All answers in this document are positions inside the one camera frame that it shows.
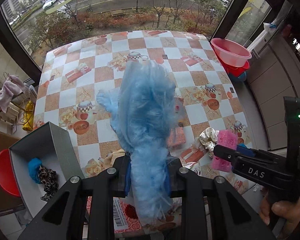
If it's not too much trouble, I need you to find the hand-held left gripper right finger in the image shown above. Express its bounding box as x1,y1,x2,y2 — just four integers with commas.
165,159,276,240

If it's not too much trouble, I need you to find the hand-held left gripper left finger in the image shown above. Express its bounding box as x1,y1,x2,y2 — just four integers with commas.
18,155,132,240

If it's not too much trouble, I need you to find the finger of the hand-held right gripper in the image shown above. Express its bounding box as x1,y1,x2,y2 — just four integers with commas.
237,145,286,159
213,144,241,167

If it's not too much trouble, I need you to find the pink sponge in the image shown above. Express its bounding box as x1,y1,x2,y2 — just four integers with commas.
210,129,238,172

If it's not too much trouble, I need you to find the white polka dot scrunchie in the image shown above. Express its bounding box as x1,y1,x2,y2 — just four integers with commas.
199,127,221,158

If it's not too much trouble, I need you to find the beige sock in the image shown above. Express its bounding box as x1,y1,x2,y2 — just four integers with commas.
104,149,127,168

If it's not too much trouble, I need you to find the pink brown-striped knit glove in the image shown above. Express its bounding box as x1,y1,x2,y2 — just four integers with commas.
168,125,186,148

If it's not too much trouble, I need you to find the light blue fluffy scrunchie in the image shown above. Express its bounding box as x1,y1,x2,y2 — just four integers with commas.
96,61,181,227

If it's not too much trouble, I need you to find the leopard print scrunchie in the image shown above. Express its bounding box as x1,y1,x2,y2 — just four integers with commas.
38,166,59,202

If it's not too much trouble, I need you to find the grey cardboard box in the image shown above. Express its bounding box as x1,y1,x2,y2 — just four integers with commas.
9,121,85,220

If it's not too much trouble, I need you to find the person's right hand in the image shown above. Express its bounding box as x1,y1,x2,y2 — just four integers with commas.
259,192,300,240

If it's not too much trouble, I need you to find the red patterned carton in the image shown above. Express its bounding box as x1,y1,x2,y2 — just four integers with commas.
86,196,183,235

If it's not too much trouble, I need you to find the red plastic bucket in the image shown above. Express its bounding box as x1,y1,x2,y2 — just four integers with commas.
222,61,250,78

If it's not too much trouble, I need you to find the pink plastic basin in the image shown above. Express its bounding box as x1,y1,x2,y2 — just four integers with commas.
210,38,252,67

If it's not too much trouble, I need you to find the checkered printed tablecloth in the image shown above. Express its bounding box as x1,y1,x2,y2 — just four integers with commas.
34,30,252,205

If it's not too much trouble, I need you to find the yellow cloth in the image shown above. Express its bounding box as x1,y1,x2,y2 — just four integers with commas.
23,100,35,132

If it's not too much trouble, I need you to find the red plastic chair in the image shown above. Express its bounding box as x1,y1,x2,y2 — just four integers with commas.
0,149,22,198

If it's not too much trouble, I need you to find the grey white iron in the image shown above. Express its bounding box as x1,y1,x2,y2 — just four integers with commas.
24,84,38,100

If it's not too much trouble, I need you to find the pale purple hanging cloth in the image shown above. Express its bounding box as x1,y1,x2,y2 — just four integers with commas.
0,74,27,110

